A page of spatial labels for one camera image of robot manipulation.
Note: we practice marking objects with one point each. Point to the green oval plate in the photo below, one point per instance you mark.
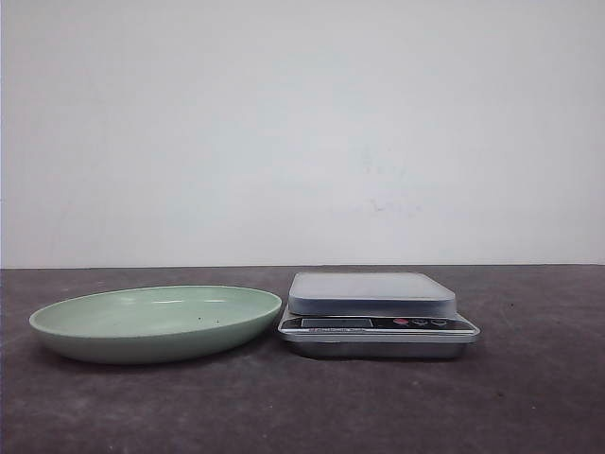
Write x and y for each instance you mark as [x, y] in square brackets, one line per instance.
[154, 325]

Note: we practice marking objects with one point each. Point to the silver digital kitchen scale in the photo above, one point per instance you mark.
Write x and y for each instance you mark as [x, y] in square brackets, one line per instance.
[394, 314]

